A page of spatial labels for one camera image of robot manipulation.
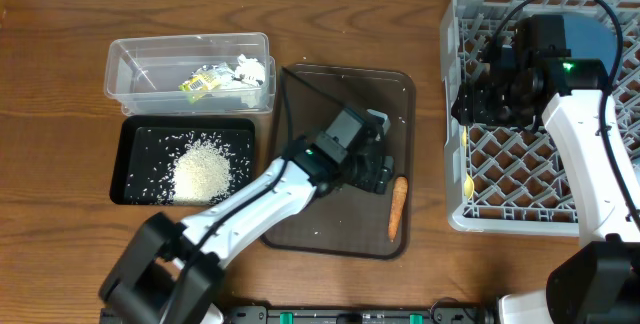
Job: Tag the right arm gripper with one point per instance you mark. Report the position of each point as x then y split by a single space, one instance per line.
473 100

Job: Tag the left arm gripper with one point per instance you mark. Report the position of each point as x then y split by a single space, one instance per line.
385 169

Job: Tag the orange carrot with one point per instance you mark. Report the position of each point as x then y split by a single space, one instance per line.
399 195

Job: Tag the dark brown serving tray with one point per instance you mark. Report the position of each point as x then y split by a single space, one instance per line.
348 221

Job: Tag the yellow plastic spoon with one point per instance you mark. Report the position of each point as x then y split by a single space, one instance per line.
469 185

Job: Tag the blue plate bowl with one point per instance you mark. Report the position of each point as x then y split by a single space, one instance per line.
587 38

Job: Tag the yellow green snack wrapper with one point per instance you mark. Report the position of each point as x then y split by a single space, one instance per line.
205 79

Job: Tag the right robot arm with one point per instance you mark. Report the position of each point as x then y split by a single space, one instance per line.
572 101

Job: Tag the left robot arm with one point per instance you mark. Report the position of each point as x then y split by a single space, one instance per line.
171 272

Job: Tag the grey dishwasher rack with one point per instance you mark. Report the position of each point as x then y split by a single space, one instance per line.
520 183

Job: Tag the black waste tray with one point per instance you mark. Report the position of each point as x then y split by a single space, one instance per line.
149 146

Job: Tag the clear plastic waste bin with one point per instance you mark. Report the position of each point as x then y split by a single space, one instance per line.
143 74

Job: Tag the crumpled white tissue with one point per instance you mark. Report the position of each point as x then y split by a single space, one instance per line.
250 71

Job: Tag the pile of white rice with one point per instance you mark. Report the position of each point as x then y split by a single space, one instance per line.
201 174

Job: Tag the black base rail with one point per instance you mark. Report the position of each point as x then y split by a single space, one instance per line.
447 314

